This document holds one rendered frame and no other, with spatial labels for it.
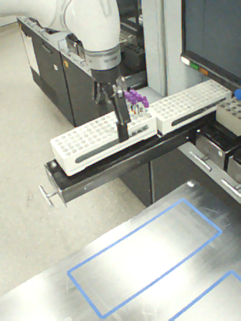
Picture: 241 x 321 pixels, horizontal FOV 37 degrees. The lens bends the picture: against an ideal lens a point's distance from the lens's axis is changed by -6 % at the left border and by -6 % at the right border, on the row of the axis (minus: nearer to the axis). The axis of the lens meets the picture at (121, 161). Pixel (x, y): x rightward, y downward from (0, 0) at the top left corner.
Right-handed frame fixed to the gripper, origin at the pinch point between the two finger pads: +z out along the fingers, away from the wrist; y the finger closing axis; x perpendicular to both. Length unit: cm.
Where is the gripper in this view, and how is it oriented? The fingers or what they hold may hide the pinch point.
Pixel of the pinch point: (112, 125)
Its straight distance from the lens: 106.6
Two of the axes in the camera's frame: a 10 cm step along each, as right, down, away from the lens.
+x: 8.5, -4.2, 3.3
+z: 1.0, 7.3, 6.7
